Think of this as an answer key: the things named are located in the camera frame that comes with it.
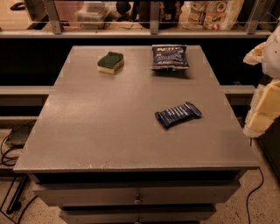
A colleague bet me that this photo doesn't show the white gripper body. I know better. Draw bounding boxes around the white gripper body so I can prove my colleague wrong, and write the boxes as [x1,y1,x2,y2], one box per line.
[262,26,280,79]

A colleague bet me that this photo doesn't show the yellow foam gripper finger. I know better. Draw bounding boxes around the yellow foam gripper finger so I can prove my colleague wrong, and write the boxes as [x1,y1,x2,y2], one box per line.
[243,80,280,137]
[243,42,265,66]

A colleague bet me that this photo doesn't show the blue chip bag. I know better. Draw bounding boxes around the blue chip bag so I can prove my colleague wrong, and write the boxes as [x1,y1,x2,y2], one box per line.
[151,45,189,70]

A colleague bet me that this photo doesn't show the colourful food package bag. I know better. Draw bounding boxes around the colourful food package bag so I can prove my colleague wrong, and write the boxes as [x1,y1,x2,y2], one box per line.
[183,0,244,31]

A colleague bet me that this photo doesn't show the dark bag on shelf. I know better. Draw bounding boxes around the dark bag on shelf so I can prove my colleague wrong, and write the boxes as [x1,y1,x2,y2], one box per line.
[132,0,184,29]

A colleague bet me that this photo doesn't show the blue striped snack package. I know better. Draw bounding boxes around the blue striped snack package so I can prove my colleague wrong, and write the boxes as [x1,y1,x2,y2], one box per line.
[155,101,202,129]

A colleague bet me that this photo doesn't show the green and yellow sponge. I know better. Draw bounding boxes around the green and yellow sponge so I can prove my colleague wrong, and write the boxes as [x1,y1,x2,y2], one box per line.
[97,52,124,74]

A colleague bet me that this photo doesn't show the clear plastic container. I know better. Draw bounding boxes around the clear plastic container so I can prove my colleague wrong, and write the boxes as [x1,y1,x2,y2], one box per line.
[74,1,110,30]

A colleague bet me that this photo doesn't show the grey drawer cabinet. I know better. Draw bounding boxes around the grey drawer cabinet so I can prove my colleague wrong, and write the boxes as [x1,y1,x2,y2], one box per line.
[14,45,259,212]

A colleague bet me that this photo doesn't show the upper drawer with knob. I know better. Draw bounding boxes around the upper drawer with knob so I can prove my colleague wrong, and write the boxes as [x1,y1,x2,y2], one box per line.
[33,181,240,207]

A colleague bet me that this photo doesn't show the lower drawer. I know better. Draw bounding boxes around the lower drawer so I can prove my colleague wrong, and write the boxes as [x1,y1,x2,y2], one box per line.
[59,208,215,224]

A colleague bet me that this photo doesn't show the grey power box on floor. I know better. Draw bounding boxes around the grey power box on floor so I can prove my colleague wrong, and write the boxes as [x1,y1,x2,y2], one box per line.
[5,126,32,148]

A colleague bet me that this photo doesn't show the black cable right floor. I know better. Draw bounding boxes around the black cable right floor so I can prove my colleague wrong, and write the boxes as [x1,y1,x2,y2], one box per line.
[245,136,265,224]

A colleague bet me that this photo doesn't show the metal railing shelf frame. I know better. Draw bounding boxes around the metal railing shelf frame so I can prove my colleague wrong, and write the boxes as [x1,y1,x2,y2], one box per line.
[0,0,279,39]

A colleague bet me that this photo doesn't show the black cables left floor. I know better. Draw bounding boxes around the black cables left floor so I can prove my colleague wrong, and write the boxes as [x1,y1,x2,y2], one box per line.
[0,120,39,224]

